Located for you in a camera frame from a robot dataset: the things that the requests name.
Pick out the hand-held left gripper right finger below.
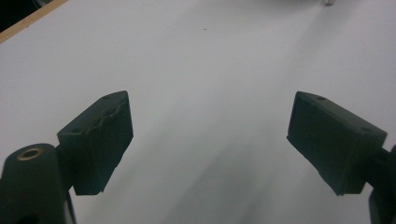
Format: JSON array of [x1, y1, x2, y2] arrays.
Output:
[[286, 91, 389, 196]]

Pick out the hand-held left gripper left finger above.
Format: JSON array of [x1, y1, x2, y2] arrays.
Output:
[[56, 90, 134, 196]]

